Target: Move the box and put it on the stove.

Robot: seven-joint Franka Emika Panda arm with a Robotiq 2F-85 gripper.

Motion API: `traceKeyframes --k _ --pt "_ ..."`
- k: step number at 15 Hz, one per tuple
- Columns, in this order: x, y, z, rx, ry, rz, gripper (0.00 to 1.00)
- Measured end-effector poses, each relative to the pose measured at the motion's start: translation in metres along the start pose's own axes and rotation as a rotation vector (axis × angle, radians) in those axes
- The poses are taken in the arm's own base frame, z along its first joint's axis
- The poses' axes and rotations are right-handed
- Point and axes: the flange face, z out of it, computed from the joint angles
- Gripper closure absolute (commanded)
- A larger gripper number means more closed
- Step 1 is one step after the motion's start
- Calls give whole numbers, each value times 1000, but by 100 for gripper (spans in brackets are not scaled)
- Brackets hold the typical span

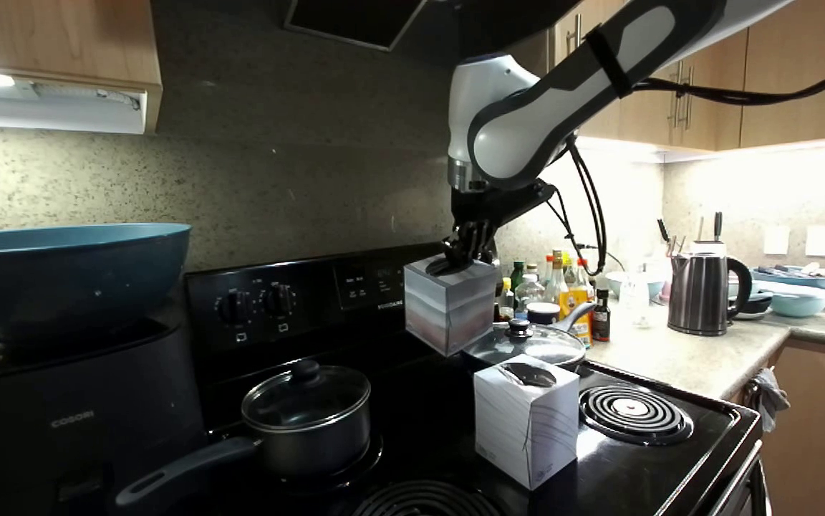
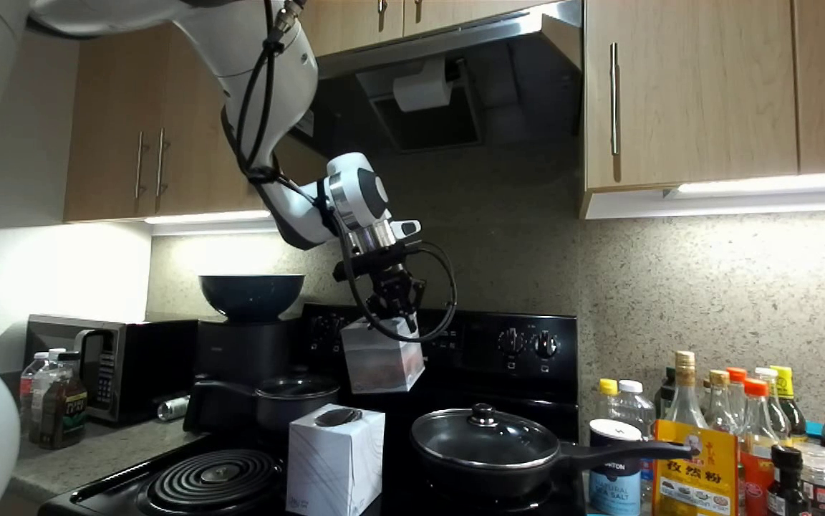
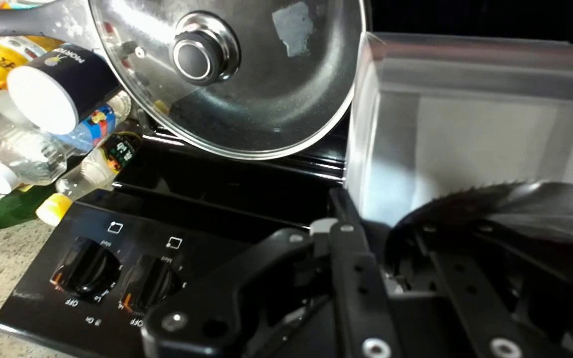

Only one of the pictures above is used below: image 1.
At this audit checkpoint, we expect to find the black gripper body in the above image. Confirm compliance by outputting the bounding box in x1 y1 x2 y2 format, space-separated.
450 190 514 240

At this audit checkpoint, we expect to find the black electric stove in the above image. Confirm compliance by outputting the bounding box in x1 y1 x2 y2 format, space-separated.
179 240 767 516

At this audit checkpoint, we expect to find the black stove knob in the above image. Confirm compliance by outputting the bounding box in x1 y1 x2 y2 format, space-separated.
215 289 252 326
258 282 295 320

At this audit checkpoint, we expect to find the white tissue box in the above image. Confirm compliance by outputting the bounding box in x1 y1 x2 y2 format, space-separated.
470 353 580 494

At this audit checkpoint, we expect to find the silver metal pan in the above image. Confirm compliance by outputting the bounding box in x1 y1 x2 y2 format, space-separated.
467 313 589 369

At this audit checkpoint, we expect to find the small black bottle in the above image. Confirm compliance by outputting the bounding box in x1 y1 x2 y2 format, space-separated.
589 286 613 343

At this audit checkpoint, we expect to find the glass saucepan lid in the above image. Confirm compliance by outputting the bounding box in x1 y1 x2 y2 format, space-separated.
239 356 374 437

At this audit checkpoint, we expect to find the black steel electric kettle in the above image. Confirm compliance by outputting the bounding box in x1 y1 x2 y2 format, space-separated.
663 239 755 339

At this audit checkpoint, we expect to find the black coil burner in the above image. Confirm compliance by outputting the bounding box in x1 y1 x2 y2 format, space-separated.
579 381 696 447
351 477 500 516

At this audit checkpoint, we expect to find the steel range hood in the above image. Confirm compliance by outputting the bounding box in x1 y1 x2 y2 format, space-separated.
281 0 586 54

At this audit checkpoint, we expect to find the black saucepan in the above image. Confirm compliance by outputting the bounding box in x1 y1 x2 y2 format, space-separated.
109 361 378 511

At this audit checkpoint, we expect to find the hanging dish towel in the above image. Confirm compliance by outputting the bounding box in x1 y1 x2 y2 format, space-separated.
751 366 794 437

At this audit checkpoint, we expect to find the teal bowl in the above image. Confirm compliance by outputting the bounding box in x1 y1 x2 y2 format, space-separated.
767 283 825 320

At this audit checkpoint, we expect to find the wooden base cabinet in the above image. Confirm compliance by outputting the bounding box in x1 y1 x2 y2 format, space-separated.
755 333 825 516

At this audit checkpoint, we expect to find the dark blue bowl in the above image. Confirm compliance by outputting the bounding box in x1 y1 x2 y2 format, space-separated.
0 222 194 361

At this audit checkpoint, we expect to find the black countertop appliance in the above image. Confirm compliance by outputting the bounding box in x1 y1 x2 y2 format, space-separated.
0 318 208 516

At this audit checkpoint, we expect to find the under-cabinet light fixture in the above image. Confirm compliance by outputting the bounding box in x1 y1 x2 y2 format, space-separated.
0 62 152 138

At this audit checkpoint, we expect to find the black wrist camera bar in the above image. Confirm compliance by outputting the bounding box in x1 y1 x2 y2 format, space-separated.
487 179 560 217

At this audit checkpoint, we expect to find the thin black cable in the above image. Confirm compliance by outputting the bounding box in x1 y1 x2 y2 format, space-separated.
540 184 583 256

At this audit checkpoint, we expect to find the wooden wall cabinet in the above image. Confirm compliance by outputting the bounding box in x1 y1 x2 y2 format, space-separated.
0 0 166 95
506 0 825 151

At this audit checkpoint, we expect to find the thick black cable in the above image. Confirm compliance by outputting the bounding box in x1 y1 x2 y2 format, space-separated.
563 24 825 282

